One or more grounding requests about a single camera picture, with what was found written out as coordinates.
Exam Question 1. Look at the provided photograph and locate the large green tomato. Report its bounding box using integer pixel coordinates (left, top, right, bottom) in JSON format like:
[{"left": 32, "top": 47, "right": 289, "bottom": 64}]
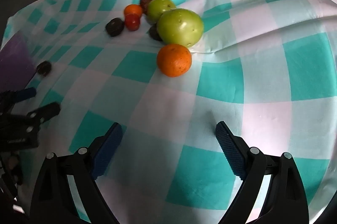
[{"left": 157, "top": 8, "right": 204, "bottom": 48}]

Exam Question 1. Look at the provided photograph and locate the reddish brown passion fruit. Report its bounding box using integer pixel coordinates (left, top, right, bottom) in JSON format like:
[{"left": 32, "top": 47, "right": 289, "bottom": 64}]
[{"left": 139, "top": 0, "right": 162, "bottom": 12}]

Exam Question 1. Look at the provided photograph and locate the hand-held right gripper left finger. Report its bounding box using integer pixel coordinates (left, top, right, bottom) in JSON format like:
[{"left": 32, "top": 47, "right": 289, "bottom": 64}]
[{"left": 29, "top": 122, "right": 123, "bottom": 224}]

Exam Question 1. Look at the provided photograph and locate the small orange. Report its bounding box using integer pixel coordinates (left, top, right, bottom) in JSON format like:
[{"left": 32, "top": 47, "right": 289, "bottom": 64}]
[{"left": 124, "top": 4, "right": 143, "bottom": 17}]

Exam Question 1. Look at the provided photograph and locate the small green tomato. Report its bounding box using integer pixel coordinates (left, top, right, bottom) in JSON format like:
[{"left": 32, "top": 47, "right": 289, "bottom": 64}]
[{"left": 146, "top": 0, "right": 177, "bottom": 24}]

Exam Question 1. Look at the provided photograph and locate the dark brown fruit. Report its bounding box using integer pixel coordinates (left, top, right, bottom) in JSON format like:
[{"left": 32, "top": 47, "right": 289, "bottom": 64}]
[
  {"left": 149, "top": 24, "right": 163, "bottom": 42},
  {"left": 36, "top": 61, "right": 52, "bottom": 76},
  {"left": 106, "top": 18, "right": 125, "bottom": 37}
]

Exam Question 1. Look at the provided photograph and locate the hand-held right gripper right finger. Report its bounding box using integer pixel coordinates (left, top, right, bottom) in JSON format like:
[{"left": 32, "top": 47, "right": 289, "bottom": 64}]
[{"left": 215, "top": 121, "right": 309, "bottom": 224}]

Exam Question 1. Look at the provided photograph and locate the teal white checked tablecloth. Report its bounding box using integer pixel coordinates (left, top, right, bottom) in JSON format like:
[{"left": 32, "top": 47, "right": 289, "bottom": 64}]
[{"left": 0, "top": 0, "right": 337, "bottom": 224}]

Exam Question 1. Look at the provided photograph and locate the large orange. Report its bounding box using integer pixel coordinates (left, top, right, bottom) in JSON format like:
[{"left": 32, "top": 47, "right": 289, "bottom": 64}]
[{"left": 157, "top": 44, "right": 192, "bottom": 78}]

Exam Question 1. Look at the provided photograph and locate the red tomato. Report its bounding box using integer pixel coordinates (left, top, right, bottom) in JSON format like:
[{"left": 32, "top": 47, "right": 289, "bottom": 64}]
[{"left": 124, "top": 14, "right": 141, "bottom": 31}]

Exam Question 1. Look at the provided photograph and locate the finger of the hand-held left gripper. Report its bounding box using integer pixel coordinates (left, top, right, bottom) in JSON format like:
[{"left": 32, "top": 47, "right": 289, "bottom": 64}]
[
  {"left": 0, "top": 87, "right": 37, "bottom": 115},
  {"left": 25, "top": 102, "right": 62, "bottom": 132}
]

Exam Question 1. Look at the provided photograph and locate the white box with purple edge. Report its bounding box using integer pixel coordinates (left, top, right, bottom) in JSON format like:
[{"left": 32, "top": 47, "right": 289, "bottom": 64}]
[{"left": 0, "top": 32, "right": 35, "bottom": 94}]

